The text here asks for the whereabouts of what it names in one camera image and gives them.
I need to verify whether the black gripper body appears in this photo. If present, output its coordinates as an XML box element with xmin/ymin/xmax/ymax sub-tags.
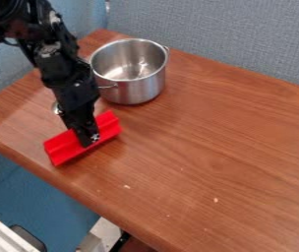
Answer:
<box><xmin>38</xmin><ymin>60</ymin><xmax>103</xmax><ymax>129</ymax></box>

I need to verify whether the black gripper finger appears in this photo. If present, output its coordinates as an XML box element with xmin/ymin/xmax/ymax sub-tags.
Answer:
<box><xmin>71</xmin><ymin>114</ymin><xmax>101</xmax><ymax>148</ymax></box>

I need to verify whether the red object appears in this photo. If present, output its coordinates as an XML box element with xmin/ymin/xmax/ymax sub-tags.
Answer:
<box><xmin>43</xmin><ymin>110</ymin><xmax>122</xmax><ymax>166</ymax></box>

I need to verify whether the silver metal pot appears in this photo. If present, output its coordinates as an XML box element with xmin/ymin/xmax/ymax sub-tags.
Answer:
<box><xmin>90</xmin><ymin>38</ymin><xmax>170</xmax><ymax>105</ymax></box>

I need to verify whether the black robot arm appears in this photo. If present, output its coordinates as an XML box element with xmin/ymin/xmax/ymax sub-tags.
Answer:
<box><xmin>0</xmin><ymin>0</ymin><xmax>101</xmax><ymax>147</ymax></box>

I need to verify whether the black box on floor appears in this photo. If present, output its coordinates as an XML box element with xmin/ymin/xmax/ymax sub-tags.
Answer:
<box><xmin>10</xmin><ymin>224</ymin><xmax>48</xmax><ymax>252</ymax></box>

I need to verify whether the white table leg bracket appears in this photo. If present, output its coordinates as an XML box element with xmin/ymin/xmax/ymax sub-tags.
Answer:
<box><xmin>77</xmin><ymin>218</ymin><xmax>122</xmax><ymax>252</ymax></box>

